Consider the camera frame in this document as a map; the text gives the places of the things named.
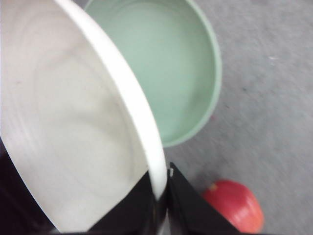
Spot white plate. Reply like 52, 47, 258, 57
0, 0, 167, 233

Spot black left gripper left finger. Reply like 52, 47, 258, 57
0, 140, 170, 235

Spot red yellow pomegranate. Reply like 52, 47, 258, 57
203, 180, 264, 233

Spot green plate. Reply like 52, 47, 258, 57
84, 0, 222, 148

